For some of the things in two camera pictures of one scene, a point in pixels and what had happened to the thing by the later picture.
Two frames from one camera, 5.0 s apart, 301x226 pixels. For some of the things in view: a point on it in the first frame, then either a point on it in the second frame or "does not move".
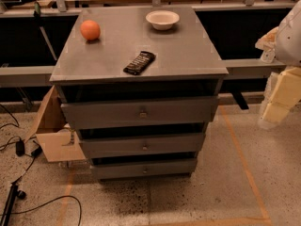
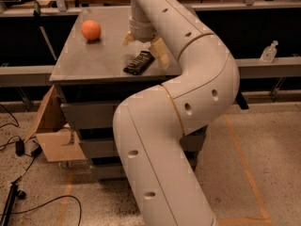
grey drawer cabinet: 140,85 does not move
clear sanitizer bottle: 268,56 does not move
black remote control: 140,63 does not move
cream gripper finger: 268,40 to 128,38
